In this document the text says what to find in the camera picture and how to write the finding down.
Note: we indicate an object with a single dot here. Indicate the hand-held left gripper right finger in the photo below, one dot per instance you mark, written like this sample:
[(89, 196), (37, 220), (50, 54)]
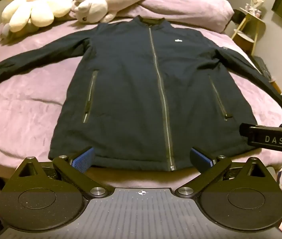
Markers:
[(201, 159)]

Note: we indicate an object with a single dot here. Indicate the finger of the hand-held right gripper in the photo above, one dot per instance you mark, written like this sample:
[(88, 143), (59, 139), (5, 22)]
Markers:
[(267, 137)]

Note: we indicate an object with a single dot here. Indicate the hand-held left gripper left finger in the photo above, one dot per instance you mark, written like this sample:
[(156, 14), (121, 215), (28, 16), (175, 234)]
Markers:
[(84, 159)]

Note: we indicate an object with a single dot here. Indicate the dark navy zip jacket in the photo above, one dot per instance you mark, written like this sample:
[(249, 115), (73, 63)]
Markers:
[(131, 92)]

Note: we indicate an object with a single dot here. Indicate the dark hanging clothes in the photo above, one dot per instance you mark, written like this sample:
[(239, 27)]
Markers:
[(237, 17)]

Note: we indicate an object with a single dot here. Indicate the black bag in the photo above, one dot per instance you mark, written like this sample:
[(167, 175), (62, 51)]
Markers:
[(261, 66)]

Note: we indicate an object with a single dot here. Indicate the purple bed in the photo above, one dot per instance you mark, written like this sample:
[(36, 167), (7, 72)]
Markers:
[(31, 109)]

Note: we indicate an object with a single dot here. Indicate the yellow side table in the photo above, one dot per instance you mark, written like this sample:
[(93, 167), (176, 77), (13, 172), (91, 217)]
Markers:
[(250, 21)]

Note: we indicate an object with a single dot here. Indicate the long pale plush toy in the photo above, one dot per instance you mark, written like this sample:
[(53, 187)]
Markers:
[(93, 7)]

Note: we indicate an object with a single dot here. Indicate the cream flower plush toy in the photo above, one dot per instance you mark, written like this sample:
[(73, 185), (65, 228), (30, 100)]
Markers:
[(36, 7)]

